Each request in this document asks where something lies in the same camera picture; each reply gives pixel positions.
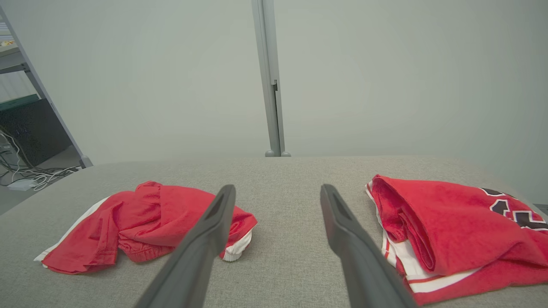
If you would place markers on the red white sports shirt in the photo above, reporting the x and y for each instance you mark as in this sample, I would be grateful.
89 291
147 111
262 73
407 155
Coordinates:
449 222

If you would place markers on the grey slanted partition frame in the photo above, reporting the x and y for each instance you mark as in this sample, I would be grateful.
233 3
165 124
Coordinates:
47 98

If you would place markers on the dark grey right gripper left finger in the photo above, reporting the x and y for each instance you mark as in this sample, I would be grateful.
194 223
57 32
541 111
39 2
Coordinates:
197 252

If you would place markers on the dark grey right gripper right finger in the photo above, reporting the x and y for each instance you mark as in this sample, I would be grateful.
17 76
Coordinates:
359 265

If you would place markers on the white power adapter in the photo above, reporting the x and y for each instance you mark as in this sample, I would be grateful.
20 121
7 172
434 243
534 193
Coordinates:
20 185

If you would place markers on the grey partition post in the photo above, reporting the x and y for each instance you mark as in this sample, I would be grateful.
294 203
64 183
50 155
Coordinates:
267 64

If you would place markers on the grey metal shelf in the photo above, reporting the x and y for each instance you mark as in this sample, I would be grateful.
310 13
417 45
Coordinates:
10 68

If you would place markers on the red white-striped shorts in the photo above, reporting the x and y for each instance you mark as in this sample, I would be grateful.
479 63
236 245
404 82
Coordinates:
141 214

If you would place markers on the black cabinet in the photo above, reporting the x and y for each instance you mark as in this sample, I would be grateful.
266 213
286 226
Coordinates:
34 128

